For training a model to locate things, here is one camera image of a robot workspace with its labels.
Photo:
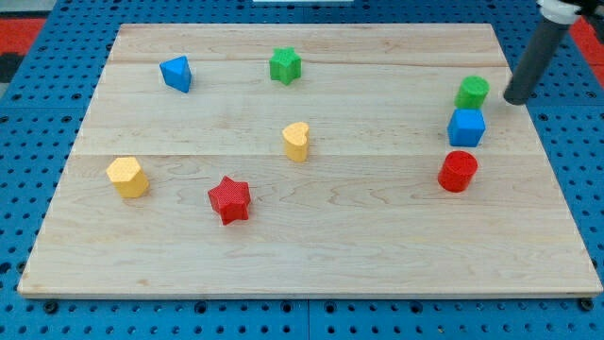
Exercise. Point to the red star block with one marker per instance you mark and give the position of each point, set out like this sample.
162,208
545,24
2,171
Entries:
230,199

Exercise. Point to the green cylinder block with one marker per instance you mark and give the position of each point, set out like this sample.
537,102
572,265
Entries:
472,92

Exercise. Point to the green star block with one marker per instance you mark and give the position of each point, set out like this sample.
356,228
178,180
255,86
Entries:
285,65

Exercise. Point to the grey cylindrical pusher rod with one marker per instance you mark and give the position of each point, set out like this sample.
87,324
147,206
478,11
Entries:
532,65

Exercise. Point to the blue triangle block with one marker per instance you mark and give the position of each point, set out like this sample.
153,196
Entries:
177,73

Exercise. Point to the light wooden board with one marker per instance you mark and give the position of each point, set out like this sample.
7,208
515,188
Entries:
363,217

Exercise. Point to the red cylinder block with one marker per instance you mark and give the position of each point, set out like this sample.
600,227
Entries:
457,171

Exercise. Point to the yellow heart block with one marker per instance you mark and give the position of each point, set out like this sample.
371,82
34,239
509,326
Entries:
296,141

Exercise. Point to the yellow hexagon block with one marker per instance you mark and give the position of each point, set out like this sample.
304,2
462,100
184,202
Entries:
127,177

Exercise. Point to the blue cube block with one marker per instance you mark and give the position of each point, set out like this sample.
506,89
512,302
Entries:
466,127

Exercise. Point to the white rod mount collar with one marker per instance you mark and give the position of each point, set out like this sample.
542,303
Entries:
559,12

